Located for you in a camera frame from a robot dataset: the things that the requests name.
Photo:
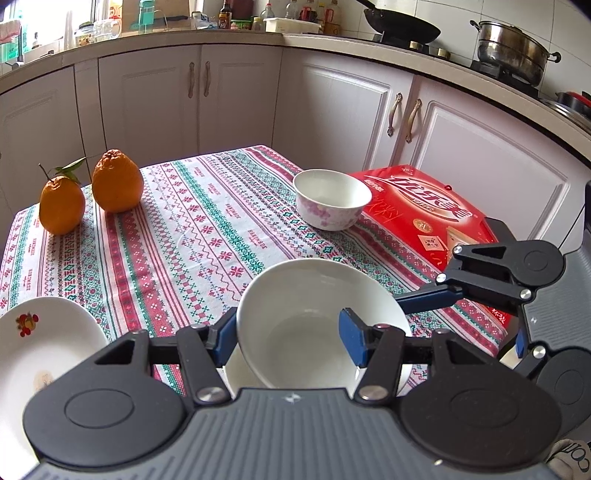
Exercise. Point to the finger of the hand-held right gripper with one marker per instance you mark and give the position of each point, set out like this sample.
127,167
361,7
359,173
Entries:
429,297
531,362

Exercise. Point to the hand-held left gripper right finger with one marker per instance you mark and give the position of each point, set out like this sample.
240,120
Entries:
353,339

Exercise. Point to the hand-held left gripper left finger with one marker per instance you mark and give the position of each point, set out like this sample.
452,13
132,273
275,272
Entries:
225,339

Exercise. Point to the plain white bowl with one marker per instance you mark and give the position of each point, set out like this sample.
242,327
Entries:
295,295

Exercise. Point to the white bowl with pink flowers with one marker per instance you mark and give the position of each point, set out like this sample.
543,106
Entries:
323,217

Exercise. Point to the white plate with brown stain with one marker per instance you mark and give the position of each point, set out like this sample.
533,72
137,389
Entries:
55,337

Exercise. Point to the red gift box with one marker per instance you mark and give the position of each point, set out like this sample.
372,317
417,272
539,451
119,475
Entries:
415,203

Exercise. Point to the white printed cloth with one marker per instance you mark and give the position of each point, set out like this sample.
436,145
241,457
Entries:
570,461

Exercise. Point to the patterned red green tablecloth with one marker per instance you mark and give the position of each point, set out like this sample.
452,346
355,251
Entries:
184,230

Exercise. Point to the bumpy orange without leaves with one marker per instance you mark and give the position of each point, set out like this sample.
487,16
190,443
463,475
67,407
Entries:
117,184

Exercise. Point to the orange with stem and leaves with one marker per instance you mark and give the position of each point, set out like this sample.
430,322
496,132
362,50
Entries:
62,207

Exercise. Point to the white kitchen cabinet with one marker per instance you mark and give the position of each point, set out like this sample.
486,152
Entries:
323,115

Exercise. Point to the pot with red rim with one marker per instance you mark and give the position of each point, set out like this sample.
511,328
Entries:
575,104

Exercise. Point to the black gas stove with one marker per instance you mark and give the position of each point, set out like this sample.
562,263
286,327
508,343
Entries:
461,60

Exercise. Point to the large steel stockpot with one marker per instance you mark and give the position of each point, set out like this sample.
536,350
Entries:
508,50

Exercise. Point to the black wok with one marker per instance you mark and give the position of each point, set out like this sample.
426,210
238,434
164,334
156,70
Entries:
401,25

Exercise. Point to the oil bottle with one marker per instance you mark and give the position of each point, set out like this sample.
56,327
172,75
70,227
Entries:
331,16

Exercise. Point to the beige kitchen countertop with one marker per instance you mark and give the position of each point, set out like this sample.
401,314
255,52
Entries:
184,38

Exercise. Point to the white rectangular tray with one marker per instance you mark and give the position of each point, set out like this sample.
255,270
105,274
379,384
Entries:
291,25

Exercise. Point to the dark sauce bottle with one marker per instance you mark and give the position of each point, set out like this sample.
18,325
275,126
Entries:
225,16

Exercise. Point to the glass mug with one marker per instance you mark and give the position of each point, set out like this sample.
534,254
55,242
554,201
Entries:
108,28

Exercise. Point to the green lidded bottle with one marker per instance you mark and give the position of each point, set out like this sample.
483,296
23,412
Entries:
146,16

